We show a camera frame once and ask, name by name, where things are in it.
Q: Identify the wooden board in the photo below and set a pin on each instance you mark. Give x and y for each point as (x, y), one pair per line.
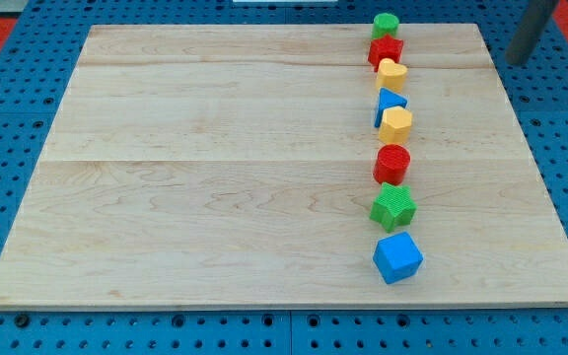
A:
(229, 167)

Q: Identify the red cylinder block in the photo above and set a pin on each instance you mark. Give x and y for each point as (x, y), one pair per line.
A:
(391, 164)

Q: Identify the green star block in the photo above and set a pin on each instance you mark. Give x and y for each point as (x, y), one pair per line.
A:
(393, 206)

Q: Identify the yellow hexagon block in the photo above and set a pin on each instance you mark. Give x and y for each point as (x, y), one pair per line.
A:
(395, 125)

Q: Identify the blue triangle block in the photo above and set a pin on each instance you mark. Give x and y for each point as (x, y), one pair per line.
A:
(386, 99)

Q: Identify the blue cube block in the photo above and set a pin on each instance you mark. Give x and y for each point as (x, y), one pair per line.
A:
(397, 257)

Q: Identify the yellow heart block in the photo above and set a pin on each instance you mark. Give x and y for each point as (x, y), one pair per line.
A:
(391, 75)

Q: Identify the red star block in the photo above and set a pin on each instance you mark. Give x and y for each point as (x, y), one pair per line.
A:
(385, 47)

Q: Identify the green cylinder block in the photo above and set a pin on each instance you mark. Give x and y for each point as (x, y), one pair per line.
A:
(384, 24)

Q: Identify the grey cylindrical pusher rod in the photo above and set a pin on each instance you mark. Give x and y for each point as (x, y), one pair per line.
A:
(528, 32)

